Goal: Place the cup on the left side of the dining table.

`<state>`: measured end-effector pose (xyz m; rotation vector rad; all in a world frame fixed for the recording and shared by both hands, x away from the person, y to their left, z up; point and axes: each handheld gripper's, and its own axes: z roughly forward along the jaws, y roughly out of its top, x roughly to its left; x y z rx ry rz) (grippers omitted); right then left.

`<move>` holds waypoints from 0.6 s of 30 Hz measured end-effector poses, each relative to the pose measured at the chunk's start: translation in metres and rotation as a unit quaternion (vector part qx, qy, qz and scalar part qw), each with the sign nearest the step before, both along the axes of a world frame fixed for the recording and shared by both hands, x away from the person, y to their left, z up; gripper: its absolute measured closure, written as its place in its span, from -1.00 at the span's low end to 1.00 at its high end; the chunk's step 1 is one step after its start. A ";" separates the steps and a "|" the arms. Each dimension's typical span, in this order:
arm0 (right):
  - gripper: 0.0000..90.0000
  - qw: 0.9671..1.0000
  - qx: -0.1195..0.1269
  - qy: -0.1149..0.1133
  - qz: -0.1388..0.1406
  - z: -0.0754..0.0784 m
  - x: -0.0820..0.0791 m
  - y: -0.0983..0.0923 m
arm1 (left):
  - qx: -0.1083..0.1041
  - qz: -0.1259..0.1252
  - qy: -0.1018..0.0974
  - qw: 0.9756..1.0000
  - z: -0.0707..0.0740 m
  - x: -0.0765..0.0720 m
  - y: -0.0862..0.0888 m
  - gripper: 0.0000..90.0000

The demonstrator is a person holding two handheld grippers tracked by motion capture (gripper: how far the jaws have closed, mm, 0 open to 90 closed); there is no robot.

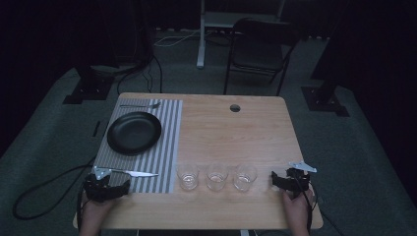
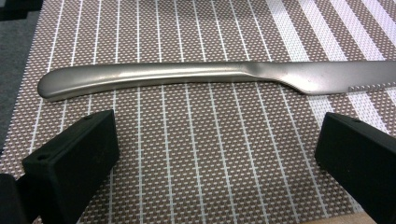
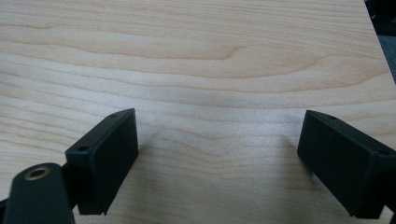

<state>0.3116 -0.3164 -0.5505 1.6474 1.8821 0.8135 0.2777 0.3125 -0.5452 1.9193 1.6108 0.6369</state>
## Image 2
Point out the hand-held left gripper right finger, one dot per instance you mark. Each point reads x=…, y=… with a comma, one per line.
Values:
x=364, y=161

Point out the brown striped woven placemat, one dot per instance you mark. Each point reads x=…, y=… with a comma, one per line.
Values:
x=199, y=149

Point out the stainless steel table knife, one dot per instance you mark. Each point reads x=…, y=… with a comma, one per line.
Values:
x=174, y=74

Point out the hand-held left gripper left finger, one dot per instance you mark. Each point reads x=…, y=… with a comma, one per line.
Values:
x=71, y=161

